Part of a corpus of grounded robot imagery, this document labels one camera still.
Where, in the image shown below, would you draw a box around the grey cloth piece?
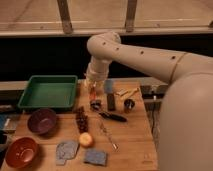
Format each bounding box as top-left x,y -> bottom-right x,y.
56,140 -> 79,165

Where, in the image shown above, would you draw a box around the light wooden blocks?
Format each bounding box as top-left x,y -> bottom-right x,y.
116,88 -> 138,99

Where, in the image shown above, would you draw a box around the red orange bowl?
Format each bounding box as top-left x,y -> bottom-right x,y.
5,137 -> 38,169

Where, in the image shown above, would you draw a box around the metal whisk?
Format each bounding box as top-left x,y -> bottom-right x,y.
100,122 -> 118,150

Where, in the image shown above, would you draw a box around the grey black spatula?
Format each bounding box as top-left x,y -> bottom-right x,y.
104,80 -> 116,111

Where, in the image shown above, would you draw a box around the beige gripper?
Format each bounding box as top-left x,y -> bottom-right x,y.
84,63 -> 109,95

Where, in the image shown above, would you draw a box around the purple bowl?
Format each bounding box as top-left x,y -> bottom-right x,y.
27,108 -> 57,135

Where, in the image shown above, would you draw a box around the small dark metal cup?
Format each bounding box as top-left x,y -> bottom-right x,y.
124,99 -> 135,113

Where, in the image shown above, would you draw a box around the black handled brush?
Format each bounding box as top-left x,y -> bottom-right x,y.
90,100 -> 127,122

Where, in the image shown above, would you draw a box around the blue grey sponge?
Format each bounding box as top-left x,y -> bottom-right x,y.
84,148 -> 107,166

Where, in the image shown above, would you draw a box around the dark grape bunch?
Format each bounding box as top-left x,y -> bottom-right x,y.
74,106 -> 88,133

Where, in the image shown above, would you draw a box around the green plastic tray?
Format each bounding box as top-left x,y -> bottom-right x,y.
18,75 -> 78,109

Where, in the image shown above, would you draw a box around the red yellow apple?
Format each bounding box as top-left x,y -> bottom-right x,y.
79,132 -> 94,148

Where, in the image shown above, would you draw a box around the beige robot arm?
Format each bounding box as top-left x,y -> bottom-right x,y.
86,32 -> 213,171

